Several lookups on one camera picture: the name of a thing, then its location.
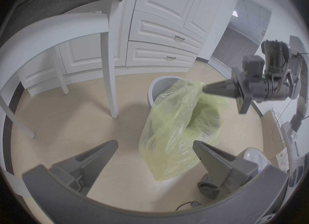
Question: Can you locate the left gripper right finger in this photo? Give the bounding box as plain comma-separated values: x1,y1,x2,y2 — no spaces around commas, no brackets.
192,140,260,193

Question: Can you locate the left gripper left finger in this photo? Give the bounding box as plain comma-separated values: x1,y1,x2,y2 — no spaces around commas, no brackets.
51,139,119,196

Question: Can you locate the yellow plastic bag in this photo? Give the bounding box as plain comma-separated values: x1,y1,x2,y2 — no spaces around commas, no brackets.
139,78,230,181

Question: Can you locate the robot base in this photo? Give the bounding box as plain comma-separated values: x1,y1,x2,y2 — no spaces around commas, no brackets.
197,108,309,200

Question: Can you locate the white trash bin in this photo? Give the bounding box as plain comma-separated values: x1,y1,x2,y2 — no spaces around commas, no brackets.
148,75,185,109

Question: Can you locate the white wardrobe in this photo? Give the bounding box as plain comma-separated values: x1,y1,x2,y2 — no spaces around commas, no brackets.
18,0,239,95

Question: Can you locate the white chair with grey cushions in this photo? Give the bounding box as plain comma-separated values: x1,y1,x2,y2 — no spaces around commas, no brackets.
0,0,126,139

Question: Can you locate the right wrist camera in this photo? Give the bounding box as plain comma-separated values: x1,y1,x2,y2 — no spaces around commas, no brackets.
242,55,265,79

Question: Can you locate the black cable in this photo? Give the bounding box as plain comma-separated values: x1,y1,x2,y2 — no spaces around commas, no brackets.
175,200,201,211

